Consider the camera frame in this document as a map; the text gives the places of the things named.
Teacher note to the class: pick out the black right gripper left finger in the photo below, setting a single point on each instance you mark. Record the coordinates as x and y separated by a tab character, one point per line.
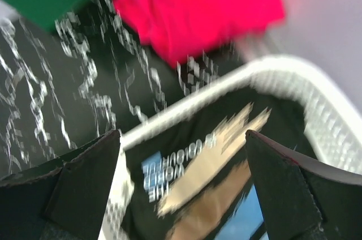
64	198

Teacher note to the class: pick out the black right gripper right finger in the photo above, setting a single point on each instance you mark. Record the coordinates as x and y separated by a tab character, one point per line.
301	197

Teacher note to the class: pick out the white plastic basket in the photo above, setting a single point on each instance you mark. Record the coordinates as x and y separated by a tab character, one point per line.
332	124

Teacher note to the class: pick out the black marble pattern mat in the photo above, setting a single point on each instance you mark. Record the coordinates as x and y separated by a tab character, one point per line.
62	89

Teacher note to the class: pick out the black printed t-shirt in basket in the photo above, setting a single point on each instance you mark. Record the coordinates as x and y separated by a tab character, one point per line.
192	181

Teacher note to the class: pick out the pink folded t-shirt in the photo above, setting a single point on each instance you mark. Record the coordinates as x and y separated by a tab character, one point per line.
177	29

